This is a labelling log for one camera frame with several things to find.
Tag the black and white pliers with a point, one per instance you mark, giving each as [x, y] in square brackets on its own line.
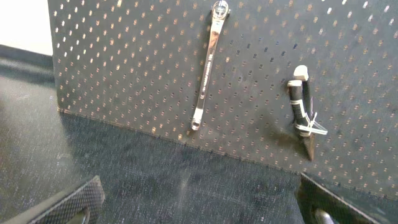
[297, 99]

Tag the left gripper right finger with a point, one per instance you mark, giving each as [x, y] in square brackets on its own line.
[326, 205]

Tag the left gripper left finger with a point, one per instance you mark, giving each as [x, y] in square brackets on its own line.
[81, 202]

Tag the wrench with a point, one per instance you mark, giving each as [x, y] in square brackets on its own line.
[211, 53]

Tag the black pegboard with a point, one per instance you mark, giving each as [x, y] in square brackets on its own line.
[140, 62]

